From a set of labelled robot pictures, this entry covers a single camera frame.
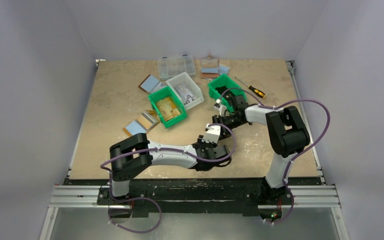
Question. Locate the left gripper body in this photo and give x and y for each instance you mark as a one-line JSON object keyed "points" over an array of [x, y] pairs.
{"points": [[207, 145]]}

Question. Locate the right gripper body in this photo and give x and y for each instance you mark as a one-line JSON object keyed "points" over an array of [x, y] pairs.
{"points": [[230, 101]]}

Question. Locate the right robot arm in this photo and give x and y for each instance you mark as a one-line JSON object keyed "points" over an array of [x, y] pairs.
{"points": [[287, 133]]}

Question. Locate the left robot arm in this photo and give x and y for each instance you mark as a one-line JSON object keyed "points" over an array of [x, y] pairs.
{"points": [[136, 153]]}

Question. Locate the black VIP card stack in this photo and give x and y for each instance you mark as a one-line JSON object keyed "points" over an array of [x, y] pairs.
{"points": [[224, 92]]}

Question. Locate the green bin with black cards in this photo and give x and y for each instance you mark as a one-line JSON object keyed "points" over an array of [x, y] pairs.
{"points": [[224, 83]]}

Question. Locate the silver VIP card stack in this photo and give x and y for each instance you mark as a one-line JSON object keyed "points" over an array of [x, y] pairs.
{"points": [[187, 97]]}

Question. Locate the green bin with gold cards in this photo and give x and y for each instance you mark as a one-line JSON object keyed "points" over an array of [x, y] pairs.
{"points": [[165, 92]]}

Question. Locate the tan open card holder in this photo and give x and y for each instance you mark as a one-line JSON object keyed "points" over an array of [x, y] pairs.
{"points": [[144, 123]]}

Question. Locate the brown open card holder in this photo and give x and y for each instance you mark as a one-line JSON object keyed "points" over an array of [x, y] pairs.
{"points": [[151, 84]]}

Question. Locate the yellow black screwdriver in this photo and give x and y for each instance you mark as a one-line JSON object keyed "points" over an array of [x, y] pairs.
{"points": [[255, 90]]}

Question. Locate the white plastic bin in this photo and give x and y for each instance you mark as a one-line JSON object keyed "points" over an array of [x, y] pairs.
{"points": [[194, 88]]}

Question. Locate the clear compartment organizer box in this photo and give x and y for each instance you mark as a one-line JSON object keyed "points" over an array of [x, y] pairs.
{"points": [[169, 67]]}

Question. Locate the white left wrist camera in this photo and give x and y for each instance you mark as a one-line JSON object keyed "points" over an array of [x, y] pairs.
{"points": [[212, 134]]}

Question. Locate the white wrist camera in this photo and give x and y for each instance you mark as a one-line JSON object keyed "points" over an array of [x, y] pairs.
{"points": [[212, 134], [222, 109]]}

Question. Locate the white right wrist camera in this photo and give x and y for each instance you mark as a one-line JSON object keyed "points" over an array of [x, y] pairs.
{"points": [[222, 109]]}

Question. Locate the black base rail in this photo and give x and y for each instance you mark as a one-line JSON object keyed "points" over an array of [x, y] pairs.
{"points": [[244, 196]]}

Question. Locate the aluminium frame rail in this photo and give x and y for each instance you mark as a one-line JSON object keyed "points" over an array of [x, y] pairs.
{"points": [[78, 196]]}

